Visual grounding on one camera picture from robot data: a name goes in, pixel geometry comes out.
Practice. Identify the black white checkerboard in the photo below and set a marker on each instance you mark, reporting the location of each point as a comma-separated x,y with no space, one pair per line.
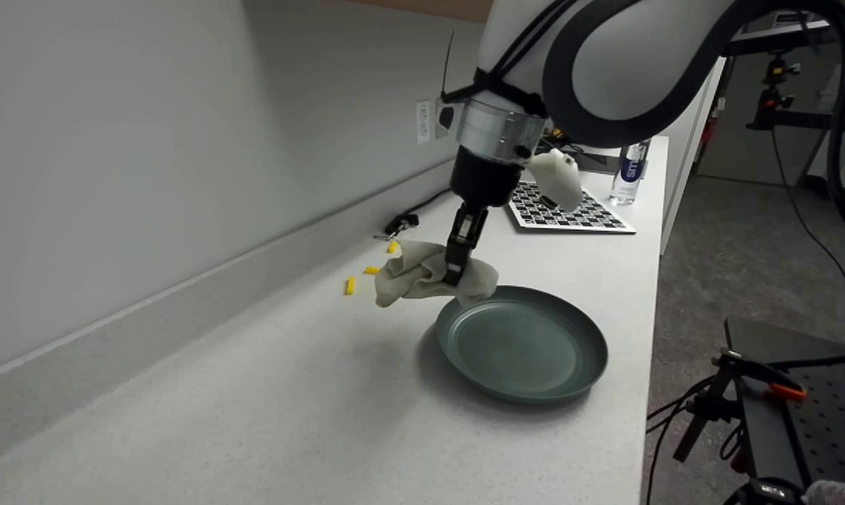
590,219

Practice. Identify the dark green round plate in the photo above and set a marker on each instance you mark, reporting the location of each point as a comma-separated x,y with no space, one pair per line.
522,347

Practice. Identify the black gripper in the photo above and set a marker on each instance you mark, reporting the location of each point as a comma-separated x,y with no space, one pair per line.
483,178

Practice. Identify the clear plastic water bottle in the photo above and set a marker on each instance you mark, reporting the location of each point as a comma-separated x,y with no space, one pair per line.
629,178

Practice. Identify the black bar camera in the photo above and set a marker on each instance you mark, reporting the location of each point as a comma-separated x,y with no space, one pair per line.
796,31

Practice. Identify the black perforated table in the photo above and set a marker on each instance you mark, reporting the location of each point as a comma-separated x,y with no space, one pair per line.
831,421

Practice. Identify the grey cloth roll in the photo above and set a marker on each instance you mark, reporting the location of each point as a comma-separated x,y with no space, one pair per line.
838,494

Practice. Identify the white wall outlet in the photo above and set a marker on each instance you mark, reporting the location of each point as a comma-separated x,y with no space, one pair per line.
423,121

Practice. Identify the small yellow piece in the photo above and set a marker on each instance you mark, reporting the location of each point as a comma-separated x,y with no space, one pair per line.
393,247
348,288
371,271

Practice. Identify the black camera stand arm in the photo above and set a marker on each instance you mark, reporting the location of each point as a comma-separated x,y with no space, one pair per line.
772,94

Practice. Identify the beige wiping cloth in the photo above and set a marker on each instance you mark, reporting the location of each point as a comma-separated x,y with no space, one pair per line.
412,275

